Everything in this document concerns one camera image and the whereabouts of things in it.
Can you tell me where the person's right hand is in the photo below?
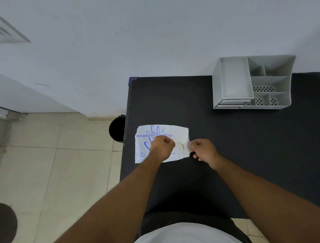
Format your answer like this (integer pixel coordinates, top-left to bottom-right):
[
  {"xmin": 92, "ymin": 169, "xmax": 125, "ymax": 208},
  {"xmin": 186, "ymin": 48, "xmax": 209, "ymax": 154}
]
[{"xmin": 189, "ymin": 139, "xmax": 222, "ymax": 169}]

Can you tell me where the person's left hand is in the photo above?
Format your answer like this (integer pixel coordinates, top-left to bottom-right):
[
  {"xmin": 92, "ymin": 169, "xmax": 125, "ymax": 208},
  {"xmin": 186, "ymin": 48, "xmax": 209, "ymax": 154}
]
[{"xmin": 149, "ymin": 136, "xmax": 176, "ymax": 163}]

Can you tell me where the clear disposable plastic glove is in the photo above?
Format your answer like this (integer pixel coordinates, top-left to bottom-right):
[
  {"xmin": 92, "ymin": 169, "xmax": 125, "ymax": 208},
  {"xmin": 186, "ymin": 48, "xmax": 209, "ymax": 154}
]
[{"xmin": 174, "ymin": 141, "xmax": 191, "ymax": 154}]

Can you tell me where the white glove packet blue print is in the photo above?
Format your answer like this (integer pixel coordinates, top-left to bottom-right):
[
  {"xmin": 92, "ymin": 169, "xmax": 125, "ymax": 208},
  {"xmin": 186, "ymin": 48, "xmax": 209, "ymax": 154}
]
[{"xmin": 135, "ymin": 124, "xmax": 191, "ymax": 164}]

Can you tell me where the person's left forearm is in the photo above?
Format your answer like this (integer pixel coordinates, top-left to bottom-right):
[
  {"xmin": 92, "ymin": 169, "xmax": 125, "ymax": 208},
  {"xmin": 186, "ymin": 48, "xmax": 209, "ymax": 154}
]
[{"xmin": 54, "ymin": 154, "xmax": 168, "ymax": 243}]

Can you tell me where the person's right forearm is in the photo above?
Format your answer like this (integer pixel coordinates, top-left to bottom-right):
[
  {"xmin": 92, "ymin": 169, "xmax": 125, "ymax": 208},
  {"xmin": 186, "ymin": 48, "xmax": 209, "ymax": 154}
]
[{"xmin": 209, "ymin": 154, "xmax": 320, "ymax": 243}]

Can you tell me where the black trash bin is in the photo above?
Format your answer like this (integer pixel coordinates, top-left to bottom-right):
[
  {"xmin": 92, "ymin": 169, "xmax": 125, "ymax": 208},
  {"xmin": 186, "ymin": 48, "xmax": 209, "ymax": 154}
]
[{"xmin": 109, "ymin": 114, "xmax": 126, "ymax": 143}]

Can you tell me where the grey plastic desk organizer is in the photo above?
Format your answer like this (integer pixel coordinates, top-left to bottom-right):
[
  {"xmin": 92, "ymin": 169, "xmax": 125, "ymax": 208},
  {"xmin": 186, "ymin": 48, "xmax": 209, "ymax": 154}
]
[{"xmin": 212, "ymin": 55, "xmax": 296, "ymax": 110}]

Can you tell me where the white shirt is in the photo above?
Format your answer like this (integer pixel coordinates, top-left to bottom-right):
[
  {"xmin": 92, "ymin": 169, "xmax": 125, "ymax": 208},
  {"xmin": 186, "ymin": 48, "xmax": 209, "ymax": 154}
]
[{"xmin": 134, "ymin": 222, "xmax": 243, "ymax": 243}]

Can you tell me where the dark round stool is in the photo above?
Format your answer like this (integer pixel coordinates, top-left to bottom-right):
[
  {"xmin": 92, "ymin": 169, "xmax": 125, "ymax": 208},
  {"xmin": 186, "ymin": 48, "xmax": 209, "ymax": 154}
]
[{"xmin": 0, "ymin": 203, "xmax": 18, "ymax": 243}]

